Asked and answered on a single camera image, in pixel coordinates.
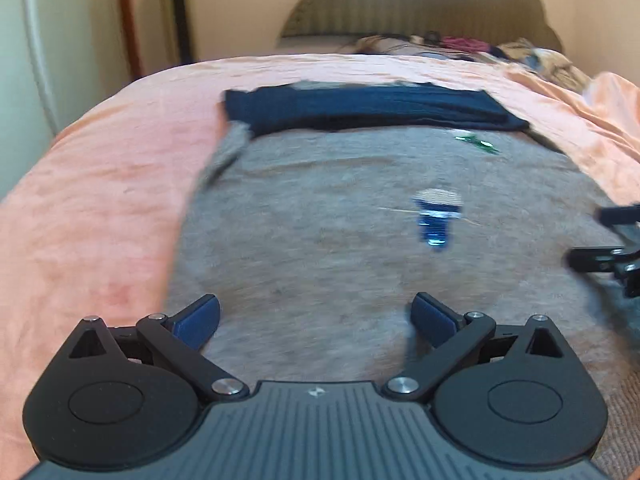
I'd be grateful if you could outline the crumpled patterned clothes pile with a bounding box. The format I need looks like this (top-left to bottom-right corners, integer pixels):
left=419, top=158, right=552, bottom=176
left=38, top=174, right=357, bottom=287
left=494, top=37, right=591, bottom=92

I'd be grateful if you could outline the brown wooden door frame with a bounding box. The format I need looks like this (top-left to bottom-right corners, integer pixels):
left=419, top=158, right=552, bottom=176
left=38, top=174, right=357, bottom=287
left=119, top=0, right=142, bottom=80

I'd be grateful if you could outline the olive upholstered headboard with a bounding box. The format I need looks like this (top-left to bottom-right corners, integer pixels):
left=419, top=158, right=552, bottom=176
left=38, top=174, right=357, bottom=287
left=281, top=0, right=563, bottom=51

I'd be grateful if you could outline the gold tower fan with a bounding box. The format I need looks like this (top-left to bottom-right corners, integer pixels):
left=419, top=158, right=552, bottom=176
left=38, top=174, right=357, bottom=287
left=162, top=0, right=196, bottom=66

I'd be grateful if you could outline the magenta cloth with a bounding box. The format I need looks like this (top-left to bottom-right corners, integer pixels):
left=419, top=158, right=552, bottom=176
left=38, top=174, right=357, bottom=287
left=440, top=36, right=491, bottom=53

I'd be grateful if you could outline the white sliding wardrobe door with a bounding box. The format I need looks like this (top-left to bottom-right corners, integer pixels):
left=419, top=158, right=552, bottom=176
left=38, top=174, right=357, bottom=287
left=0, top=0, right=131, bottom=194

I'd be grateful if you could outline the grey navy knit sweater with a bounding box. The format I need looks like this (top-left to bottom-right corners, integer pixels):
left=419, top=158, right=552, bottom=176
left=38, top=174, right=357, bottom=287
left=164, top=79, right=640, bottom=476

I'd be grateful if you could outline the pink bed sheet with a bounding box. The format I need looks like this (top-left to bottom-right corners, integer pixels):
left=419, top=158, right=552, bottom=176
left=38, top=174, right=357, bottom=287
left=1, top=54, right=639, bottom=479

